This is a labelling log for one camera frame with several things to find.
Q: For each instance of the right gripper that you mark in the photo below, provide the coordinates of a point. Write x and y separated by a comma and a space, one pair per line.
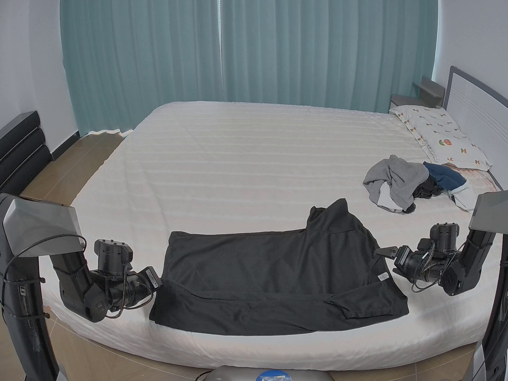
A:
412, 264

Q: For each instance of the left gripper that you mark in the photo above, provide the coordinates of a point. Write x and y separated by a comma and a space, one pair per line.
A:
150, 280

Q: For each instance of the black T-shirt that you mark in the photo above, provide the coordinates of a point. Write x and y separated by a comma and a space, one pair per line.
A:
277, 268

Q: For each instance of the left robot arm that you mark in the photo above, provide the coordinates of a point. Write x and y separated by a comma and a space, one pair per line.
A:
39, 220

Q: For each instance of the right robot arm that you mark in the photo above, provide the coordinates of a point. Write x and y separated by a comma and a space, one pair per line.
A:
488, 212

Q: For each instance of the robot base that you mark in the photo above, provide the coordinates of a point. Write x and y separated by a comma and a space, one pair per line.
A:
238, 374

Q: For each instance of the pile of clothes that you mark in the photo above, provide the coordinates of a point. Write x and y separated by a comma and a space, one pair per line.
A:
401, 177

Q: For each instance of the bed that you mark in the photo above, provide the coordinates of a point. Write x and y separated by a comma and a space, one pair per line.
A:
238, 153

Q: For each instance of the white printed pillow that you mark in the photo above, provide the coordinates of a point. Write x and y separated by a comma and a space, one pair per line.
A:
440, 135

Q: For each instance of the grey bedside table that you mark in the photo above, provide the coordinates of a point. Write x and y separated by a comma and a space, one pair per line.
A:
426, 91

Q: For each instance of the black chest of drawers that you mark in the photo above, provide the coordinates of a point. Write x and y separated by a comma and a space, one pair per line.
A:
20, 149

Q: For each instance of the blue-green curtain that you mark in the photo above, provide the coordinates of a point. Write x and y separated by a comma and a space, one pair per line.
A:
139, 54
317, 42

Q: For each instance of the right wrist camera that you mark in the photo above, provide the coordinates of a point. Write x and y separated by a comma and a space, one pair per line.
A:
424, 246

